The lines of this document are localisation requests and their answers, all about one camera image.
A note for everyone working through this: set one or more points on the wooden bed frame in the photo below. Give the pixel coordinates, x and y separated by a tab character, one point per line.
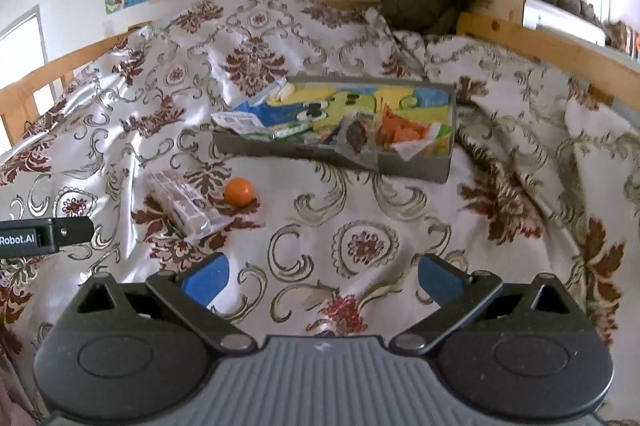
525	40

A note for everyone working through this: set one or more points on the clear white snack packet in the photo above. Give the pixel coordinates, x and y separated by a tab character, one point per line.
187	206

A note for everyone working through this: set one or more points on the small orange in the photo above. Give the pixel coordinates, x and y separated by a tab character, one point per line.
240	191

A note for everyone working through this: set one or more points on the grey tray with painted bottom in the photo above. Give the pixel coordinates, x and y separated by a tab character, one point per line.
280	150

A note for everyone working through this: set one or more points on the floral printed blanket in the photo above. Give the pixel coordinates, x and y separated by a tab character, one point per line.
350	216

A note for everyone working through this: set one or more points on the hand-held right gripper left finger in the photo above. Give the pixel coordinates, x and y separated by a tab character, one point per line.
206	278

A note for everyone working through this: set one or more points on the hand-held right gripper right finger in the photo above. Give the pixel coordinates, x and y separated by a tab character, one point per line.
440	278

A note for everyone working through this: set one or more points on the white shelf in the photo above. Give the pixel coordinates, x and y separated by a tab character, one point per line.
560	18

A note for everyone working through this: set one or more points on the bag of small oranges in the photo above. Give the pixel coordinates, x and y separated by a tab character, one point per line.
400	128

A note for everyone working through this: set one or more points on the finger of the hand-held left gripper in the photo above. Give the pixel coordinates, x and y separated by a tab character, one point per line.
72	231

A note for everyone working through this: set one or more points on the pink fleece cloth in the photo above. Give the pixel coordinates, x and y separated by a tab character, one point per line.
12	396

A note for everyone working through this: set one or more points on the small white item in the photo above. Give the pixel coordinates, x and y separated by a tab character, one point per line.
282	91

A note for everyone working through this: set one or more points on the window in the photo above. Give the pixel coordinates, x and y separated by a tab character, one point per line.
22	65

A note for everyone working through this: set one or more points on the yellow snack packet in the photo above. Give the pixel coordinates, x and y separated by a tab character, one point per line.
357	135

